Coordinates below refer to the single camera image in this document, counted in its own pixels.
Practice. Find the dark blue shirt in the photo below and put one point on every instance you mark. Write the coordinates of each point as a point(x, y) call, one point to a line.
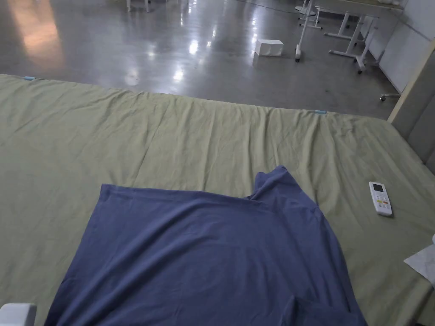
point(190, 258)

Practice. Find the bed with pale green sheet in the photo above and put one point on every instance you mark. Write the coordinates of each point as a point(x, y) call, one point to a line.
point(170, 136)

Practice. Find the white remote control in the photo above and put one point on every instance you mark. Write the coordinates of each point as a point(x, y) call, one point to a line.
point(380, 198)

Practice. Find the white paper sheet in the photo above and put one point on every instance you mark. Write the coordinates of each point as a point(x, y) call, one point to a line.
point(423, 263)

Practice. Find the white carton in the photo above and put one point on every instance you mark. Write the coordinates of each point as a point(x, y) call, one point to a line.
point(269, 48)

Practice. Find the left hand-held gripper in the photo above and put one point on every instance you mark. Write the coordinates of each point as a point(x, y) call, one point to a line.
point(15, 314)

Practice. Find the padded grey headboard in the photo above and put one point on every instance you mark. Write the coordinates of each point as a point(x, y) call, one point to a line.
point(419, 112)

